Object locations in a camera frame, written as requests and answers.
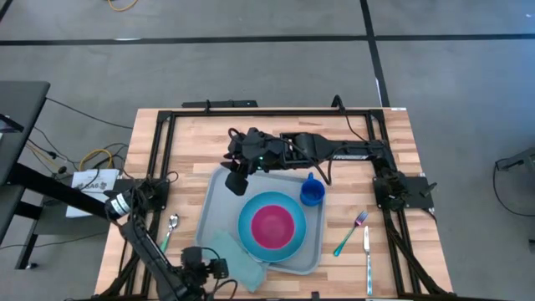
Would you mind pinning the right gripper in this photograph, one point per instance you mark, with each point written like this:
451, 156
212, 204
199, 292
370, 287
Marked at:
259, 152

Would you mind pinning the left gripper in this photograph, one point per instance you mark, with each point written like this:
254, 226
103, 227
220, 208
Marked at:
194, 263

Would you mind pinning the teal cloth napkin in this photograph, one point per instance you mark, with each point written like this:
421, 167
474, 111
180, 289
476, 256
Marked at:
242, 267

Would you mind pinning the light blue plate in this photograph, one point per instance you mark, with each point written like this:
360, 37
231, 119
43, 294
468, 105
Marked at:
244, 228

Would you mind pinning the pink bowl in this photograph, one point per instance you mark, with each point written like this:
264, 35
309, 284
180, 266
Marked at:
273, 227

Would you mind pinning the dark blue mug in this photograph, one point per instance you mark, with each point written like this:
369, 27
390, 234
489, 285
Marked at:
312, 192

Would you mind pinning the iridescent teal fork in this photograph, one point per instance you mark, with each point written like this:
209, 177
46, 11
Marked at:
350, 234

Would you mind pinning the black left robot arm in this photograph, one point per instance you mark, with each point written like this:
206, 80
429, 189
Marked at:
146, 251

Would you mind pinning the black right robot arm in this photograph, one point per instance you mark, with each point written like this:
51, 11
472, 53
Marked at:
334, 148

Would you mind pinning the grey plastic tray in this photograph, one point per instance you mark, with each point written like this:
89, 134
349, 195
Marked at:
217, 209

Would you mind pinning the black power strip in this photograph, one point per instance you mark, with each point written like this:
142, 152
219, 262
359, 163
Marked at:
225, 103

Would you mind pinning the white printed paper sheet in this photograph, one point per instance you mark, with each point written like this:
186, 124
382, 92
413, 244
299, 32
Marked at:
83, 184

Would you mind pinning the dark grey desk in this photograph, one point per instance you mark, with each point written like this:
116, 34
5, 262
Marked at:
21, 117

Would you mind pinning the grey stand foot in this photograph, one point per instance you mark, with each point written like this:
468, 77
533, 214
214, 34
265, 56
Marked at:
518, 161

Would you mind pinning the black aluminium table frame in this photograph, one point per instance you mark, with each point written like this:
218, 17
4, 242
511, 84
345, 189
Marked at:
267, 113

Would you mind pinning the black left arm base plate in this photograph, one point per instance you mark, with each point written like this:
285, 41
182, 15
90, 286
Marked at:
156, 196

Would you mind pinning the black desk leg frame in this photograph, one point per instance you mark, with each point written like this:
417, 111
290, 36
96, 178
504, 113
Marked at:
50, 190

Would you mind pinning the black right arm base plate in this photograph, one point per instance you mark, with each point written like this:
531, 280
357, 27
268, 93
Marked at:
418, 192

